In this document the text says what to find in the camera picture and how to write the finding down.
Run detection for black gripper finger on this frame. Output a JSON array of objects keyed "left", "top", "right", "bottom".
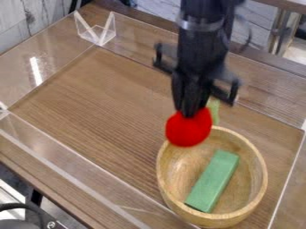
[
  {"left": 186, "top": 75, "right": 213, "bottom": 118},
  {"left": 171, "top": 72, "right": 186, "bottom": 112}
]

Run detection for red plush fruit green leaf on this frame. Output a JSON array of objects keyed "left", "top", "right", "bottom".
[{"left": 165, "top": 99, "right": 221, "bottom": 147}]

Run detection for black table leg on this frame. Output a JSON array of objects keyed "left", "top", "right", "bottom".
[{"left": 30, "top": 190, "right": 43, "bottom": 206}]

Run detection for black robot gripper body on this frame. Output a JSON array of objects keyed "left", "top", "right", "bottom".
[{"left": 153, "top": 19, "right": 241, "bottom": 106}]

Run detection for metal frame in background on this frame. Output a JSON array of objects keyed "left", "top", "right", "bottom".
[{"left": 268, "top": 9, "right": 305, "bottom": 56}]

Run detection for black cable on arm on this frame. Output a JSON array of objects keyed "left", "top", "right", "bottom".
[{"left": 232, "top": 17, "right": 256, "bottom": 55}]

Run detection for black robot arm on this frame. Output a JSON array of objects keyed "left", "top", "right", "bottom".
[{"left": 153, "top": 0, "right": 245, "bottom": 118}]

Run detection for wooden bowl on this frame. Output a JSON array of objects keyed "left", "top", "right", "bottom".
[{"left": 155, "top": 126, "right": 268, "bottom": 228}]

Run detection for green rectangular block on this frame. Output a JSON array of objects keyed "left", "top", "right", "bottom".
[{"left": 185, "top": 150, "right": 241, "bottom": 213}]

